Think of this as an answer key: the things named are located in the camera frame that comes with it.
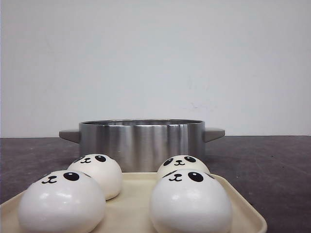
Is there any panda bun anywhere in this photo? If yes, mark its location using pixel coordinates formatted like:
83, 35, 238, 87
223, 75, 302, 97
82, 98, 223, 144
17, 170, 105, 233
149, 169, 233, 233
68, 153, 122, 200
157, 155, 210, 180

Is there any beige rectangular tray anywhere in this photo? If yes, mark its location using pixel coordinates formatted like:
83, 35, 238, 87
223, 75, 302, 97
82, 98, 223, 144
0, 171, 268, 233

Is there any stainless steel steamer pot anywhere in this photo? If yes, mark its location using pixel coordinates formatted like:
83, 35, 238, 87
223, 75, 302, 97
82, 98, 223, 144
59, 119, 225, 172

